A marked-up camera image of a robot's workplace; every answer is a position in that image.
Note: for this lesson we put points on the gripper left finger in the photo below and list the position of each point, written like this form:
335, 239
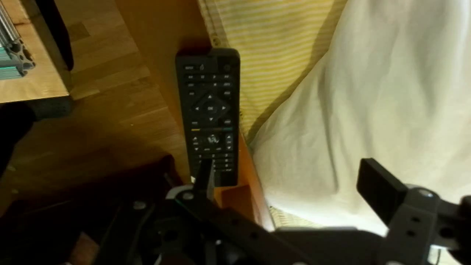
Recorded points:
206, 221

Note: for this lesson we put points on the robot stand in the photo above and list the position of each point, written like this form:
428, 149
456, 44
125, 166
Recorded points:
36, 81

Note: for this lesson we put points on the orange wooden bed stand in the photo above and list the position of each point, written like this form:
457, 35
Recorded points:
158, 36

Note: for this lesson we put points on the yellow striped bed sheet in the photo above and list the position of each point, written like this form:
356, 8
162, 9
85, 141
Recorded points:
272, 55

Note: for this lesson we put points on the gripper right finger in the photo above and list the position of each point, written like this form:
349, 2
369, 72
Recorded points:
382, 187

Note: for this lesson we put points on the black remote control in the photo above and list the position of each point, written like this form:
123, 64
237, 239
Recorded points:
209, 110

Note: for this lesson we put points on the white blanket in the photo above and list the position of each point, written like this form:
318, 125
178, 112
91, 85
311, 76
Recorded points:
386, 92

